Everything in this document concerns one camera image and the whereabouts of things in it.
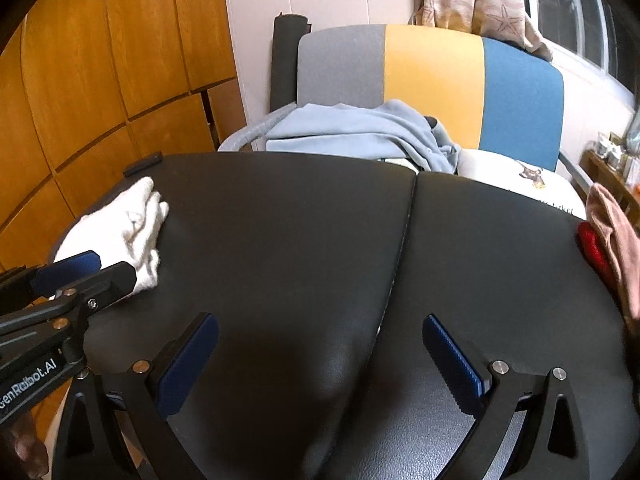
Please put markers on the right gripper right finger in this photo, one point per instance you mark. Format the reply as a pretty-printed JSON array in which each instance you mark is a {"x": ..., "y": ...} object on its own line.
[{"x": 550, "y": 444}]

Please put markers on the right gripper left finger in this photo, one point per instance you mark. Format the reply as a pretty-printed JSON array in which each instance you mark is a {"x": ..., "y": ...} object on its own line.
[{"x": 90, "y": 444}]

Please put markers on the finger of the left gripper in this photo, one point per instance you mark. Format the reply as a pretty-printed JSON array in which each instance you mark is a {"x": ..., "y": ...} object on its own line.
[
  {"x": 49, "y": 279},
  {"x": 100, "y": 290}
]

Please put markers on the red garment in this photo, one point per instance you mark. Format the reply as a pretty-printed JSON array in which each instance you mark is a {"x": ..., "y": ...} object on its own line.
[{"x": 592, "y": 249}]

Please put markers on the wooden wardrobe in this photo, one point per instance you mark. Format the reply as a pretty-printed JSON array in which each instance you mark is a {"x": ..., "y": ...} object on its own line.
[{"x": 90, "y": 86}]

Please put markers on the pink knitted sweater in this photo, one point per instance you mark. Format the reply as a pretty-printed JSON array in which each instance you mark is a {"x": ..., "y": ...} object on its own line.
[{"x": 621, "y": 246}]

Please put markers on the white printed pillow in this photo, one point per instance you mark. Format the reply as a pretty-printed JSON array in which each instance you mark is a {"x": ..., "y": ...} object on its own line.
[{"x": 521, "y": 178}]

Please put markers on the wooden side shelf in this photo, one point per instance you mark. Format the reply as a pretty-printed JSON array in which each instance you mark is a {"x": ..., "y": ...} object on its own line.
[{"x": 606, "y": 163}]

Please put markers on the black rolled mat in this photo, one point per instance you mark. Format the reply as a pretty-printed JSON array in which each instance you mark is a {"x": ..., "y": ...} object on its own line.
[{"x": 288, "y": 30}]

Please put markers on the light blue grey garment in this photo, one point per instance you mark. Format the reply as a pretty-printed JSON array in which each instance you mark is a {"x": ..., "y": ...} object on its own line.
[{"x": 391, "y": 131}]

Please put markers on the grey yellow blue headboard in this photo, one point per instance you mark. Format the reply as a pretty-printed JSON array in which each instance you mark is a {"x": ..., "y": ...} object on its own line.
[{"x": 487, "y": 94}]

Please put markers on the patterned beige curtain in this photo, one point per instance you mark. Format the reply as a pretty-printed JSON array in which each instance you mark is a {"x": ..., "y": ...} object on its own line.
[{"x": 503, "y": 20}]

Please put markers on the window with white frame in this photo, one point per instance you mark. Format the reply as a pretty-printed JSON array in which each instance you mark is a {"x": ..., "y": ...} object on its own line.
[{"x": 592, "y": 30}]

